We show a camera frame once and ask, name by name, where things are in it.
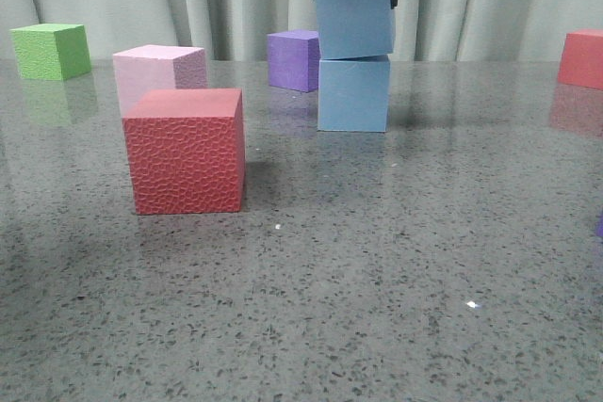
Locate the light blue foam cube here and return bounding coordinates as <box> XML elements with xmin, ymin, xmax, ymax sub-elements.
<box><xmin>318</xmin><ymin>56</ymin><xmax>390</xmax><ymax>133</ymax></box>
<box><xmin>315</xmin><ymin>0</ymin><xmax>395</xmax><ymax>59</ymax></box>

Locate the purple foam cube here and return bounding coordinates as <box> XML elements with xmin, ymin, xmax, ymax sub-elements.
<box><xmin>267</xmin><ymin>29</ymin><xmax>320</xmax><ymax>92</ymax></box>

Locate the pink foam cube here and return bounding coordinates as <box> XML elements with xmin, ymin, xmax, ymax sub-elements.
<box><xmin>112</xmin><ymin>44</ymin><xmax>207</xmax><ymax>115</ymax></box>

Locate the red foam cube far right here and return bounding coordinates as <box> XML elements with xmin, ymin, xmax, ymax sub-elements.
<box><xmin>557</xmin><ymin>29</ymin><xmax>603</xmax><ymax>89</ymax></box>

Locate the red textured foam cube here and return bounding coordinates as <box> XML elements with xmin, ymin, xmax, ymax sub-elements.
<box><xmin>122</xmin><ymin>88</ymin><xmax>245</xmax><ymax>215</ymax></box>

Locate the green foam cube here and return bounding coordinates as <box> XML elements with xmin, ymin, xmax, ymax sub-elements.
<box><xmin>10</xmin><ymin>24</ymin><xmax>91</xmax><ymax>81</ymax></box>

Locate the purple cube at right edge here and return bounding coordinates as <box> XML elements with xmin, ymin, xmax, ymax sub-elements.
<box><xmin>595</xmin><ymin>212</ymin><xmax>603</xmax><ymax>238</ymax></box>

